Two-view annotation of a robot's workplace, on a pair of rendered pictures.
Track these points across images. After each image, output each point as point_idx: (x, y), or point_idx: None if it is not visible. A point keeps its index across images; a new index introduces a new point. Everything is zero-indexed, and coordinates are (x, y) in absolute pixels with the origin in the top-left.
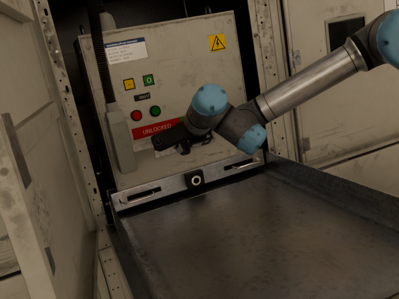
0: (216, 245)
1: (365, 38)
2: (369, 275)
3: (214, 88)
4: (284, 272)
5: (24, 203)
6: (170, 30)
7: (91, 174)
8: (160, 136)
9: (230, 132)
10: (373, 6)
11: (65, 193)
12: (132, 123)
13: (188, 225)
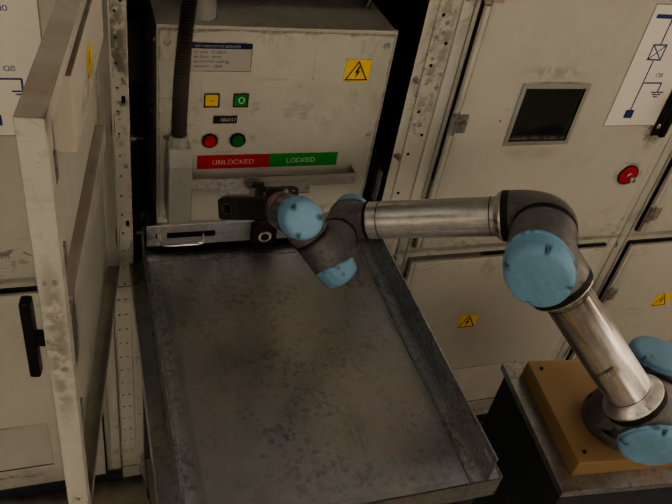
0: (254, 361)
1: (512, 214)
2: (384, 467)
3: (309, 210)
4: (309, 430)
5: (75, 390)
6: (294, 42)
7: (128, 205)
8: (231, 203)
9: (311, 261)
10: (607, 77)
11: (93, 257)
12: (200, 149)
13: (233, 310)
